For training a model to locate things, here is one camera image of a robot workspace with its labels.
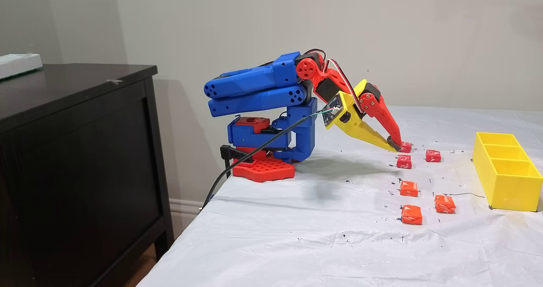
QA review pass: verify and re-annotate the white red servo wire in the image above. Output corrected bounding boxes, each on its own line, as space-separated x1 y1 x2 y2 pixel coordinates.
303 48 365 113

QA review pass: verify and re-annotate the circuit board camera, yellow mount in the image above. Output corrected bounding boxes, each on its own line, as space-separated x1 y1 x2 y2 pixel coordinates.
323 93 345 129

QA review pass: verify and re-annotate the orange candy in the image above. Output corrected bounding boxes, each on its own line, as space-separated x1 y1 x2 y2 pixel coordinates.
434 195 456 214
400 180 419 197
401 205 423 225

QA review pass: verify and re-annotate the yellow three-compartment box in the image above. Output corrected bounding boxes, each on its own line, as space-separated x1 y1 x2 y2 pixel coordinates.
472 132 543 212

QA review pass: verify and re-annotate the black wooden cabinet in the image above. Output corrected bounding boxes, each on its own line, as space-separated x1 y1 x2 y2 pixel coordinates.
0 63 174 287

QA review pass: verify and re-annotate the white flat box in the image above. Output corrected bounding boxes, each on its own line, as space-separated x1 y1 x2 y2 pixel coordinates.
0 53 43 80

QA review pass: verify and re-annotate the white plastic table cover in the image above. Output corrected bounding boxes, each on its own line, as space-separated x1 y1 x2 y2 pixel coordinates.
136 104 543 287

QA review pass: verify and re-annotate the black camera cable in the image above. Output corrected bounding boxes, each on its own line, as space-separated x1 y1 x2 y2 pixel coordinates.
199 109 336 213

